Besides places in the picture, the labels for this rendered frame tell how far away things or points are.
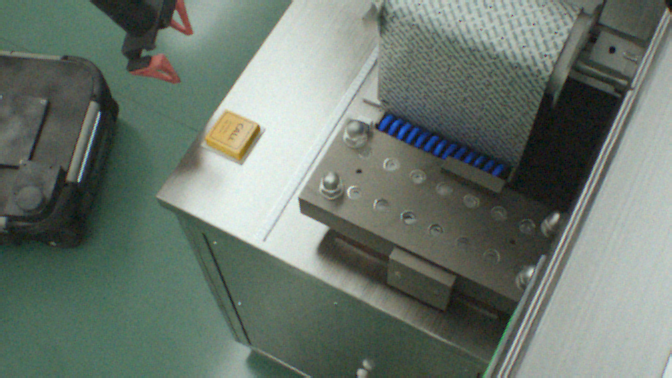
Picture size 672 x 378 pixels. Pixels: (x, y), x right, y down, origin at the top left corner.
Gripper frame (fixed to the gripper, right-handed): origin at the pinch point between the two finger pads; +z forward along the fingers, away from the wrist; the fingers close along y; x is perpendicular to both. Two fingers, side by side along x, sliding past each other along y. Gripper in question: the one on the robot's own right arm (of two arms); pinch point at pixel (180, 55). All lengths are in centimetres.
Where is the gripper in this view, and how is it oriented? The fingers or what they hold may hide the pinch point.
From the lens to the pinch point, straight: 141.6
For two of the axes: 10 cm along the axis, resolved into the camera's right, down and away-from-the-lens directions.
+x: -8.5, 1.2, 5.2
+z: 5.1, 4.4, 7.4
